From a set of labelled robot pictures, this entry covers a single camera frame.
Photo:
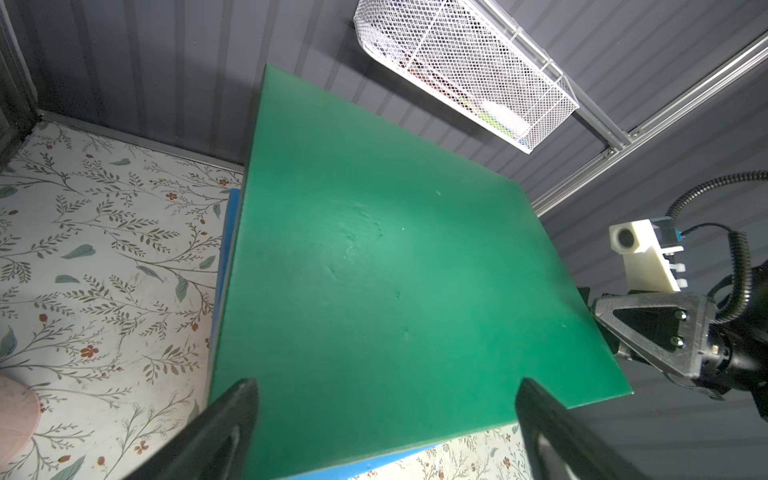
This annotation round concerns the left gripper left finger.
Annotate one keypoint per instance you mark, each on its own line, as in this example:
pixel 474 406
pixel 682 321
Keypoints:
pixel 214 445

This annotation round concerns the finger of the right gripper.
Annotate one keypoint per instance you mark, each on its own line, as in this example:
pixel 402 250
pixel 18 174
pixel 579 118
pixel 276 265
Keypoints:
pixel 669 331

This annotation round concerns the blue shoebox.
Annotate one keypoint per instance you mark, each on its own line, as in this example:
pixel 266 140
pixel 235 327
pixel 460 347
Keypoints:
pixel 227 239

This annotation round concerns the green shoebox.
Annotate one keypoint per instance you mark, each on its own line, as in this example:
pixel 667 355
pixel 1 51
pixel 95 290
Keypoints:
pixel 386 294

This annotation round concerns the white wire mesh basket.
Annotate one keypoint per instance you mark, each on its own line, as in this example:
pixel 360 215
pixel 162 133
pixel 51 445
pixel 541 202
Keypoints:
pixel 464 52

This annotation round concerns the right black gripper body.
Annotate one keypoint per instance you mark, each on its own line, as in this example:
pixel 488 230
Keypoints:
pixel 738 359

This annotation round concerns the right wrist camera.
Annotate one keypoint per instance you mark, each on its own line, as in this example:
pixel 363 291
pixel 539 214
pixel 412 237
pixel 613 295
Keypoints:
pixel 648 248

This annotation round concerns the floral table mat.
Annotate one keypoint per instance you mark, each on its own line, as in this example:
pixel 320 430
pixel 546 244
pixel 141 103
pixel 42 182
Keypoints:
pixel 109 263

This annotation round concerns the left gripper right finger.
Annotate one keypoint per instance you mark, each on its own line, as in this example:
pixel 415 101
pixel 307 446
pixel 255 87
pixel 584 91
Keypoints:
pixel 558 446

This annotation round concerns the pink pen cup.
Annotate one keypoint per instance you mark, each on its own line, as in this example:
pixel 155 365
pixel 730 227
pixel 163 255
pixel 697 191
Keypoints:
pixel 20 417

